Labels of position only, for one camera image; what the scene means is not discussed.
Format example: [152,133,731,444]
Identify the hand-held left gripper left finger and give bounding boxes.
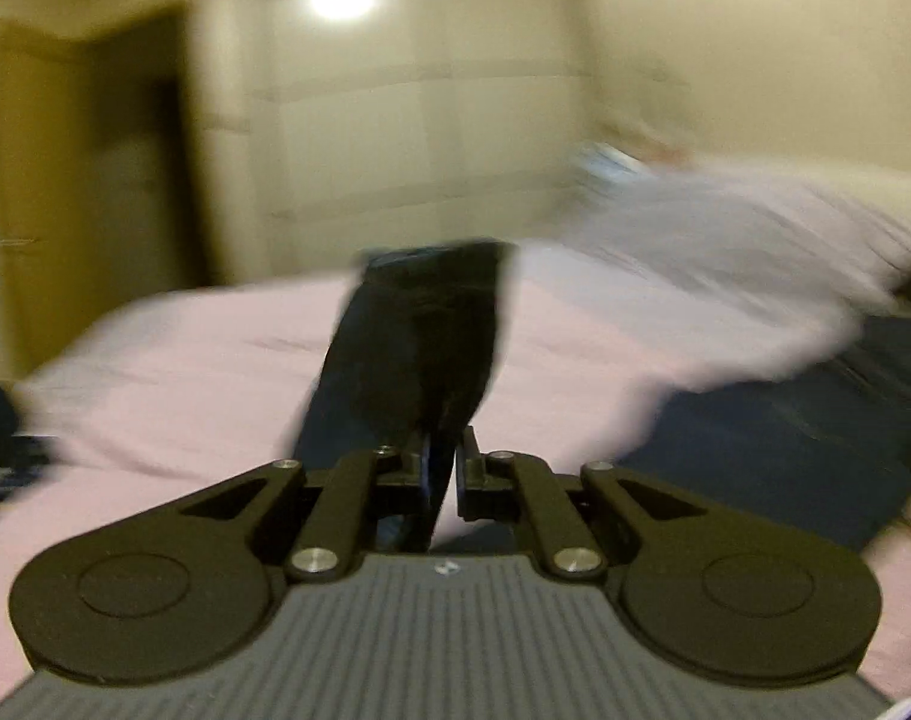
[181,431,458,584]

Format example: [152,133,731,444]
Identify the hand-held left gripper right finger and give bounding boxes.
[455,426,709,581]

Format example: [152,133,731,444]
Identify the blue denim jeans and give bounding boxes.
[290,238,911,552]

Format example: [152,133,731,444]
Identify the pink grey striped duvet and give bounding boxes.
[0,165,911,698]

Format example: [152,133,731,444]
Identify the cream wardrobe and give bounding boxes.
[200,0,602,282]

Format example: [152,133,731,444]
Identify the brown wooden door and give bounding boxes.
[0,6,211,372]

